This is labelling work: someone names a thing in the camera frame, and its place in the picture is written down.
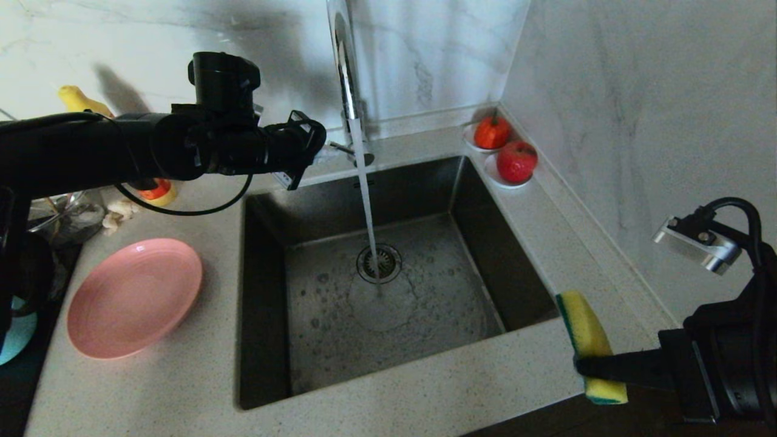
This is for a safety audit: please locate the yellow sponge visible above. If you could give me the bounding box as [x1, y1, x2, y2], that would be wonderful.
[555, 290, 629, 405]

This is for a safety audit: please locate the orange detergent bottle yellow cap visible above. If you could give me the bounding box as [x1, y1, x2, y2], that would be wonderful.
[59, 85, 178, 207]

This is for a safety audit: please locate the pink round plate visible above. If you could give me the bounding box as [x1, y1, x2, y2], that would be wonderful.
[67, 238, 203, 360]

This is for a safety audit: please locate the teal blue bowl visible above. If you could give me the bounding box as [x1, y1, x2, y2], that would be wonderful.
[0, 297, 38, 366]

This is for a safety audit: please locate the metal sink drain strainer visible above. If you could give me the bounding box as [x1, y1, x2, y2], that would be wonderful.
[356, 244, 402, 285]

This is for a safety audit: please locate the stainless steel sink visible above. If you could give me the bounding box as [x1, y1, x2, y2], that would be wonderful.
[239, 156, 559, 411]

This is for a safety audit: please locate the chrome faucet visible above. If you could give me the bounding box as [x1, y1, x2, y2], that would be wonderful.
[327, 0, 375, 169]

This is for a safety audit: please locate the small white dish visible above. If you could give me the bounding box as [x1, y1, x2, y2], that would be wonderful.
[484, 155, 535, 190]
[463, 123, 511, 154]

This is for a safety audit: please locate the garlic bulb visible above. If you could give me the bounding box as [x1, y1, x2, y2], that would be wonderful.
[103, 200, 141, 236]

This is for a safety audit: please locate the red tomato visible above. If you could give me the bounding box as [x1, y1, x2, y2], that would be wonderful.
[473, 112, 511, 151]

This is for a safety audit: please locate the red apple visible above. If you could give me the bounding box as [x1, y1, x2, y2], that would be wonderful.
[496, 141, 538, 185]

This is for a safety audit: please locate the clear glass pot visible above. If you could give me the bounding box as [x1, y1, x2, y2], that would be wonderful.
[27, 191, 107, 243]

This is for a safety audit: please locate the black induction cooktop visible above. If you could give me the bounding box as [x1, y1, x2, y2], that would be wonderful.
[0, 234, 83, 437]

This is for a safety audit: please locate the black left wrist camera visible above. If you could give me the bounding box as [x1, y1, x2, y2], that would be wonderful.
[188, 52, 263, 119]

